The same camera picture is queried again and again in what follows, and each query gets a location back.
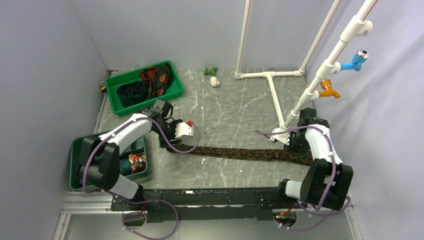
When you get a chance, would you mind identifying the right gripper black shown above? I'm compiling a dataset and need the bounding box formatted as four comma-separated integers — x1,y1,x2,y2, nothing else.
283,131,310,156

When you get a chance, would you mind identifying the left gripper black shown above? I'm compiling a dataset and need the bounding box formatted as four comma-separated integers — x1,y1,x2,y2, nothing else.
153,119,183,148

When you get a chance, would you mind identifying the brown patterned necktie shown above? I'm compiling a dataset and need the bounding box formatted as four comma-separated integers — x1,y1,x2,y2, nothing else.
190,146,314,166

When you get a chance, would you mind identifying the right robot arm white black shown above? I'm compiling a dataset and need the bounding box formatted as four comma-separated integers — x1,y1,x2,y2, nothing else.
275,108,354,211

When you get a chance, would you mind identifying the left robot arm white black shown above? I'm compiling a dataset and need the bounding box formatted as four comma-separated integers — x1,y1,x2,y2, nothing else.
75,99,184,210

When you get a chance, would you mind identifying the green compartment organizer tray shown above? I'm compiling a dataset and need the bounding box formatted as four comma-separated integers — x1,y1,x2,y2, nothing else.
69,132,149,192

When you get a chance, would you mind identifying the rolled colourful floral tie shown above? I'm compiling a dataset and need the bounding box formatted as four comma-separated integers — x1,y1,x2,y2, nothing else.
128,153,147,174

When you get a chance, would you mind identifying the orange black tie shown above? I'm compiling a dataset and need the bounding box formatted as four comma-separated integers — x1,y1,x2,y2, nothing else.
139,62,174,99

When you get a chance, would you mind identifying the dark teal tie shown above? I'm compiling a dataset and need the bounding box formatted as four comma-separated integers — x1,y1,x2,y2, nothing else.
116,81,152,108

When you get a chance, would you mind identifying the green open tray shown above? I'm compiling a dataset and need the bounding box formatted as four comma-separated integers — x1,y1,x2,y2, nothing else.
105,60,184,117

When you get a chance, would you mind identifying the rolled dark green tie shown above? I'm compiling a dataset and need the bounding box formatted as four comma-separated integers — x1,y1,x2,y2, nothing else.
119,158,133,176

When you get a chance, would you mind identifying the white pipe fitting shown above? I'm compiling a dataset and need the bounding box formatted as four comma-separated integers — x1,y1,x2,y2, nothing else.
209,76,220,88

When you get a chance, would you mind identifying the orange faucet tap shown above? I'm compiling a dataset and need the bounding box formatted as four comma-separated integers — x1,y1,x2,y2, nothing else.
319,79,341,99

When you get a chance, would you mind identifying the green pipe fitting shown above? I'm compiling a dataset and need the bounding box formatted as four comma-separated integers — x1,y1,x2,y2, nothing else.
203,67,218,77

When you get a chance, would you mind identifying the yellow clamp at table edge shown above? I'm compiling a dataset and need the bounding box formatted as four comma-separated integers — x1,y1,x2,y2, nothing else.
99,81,107,93

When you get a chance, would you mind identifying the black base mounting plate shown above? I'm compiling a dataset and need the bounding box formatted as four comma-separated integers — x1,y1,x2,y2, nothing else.
110,187,296,223

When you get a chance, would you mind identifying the blue faucet tap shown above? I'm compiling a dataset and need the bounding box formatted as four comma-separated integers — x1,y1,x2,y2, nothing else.
340,49,369,72

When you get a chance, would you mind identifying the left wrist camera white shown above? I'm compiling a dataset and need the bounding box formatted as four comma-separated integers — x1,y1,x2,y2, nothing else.
175,122,194,139

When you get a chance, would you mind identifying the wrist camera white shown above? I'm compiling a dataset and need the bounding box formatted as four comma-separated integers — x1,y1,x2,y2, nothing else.
270,127,291,146
175,122,194,139

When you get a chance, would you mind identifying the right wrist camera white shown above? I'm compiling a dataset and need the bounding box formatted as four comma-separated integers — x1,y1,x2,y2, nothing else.
270,127,291,146

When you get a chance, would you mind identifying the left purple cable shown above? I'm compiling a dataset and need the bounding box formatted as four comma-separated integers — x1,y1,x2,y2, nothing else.
81,116,202,240

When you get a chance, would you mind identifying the aluminium rail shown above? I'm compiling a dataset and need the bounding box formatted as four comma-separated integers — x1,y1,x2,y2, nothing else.
60,190,354,216

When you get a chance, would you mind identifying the white pvc pipe frame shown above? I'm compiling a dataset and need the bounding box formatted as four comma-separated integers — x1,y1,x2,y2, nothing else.
233,0,379,132

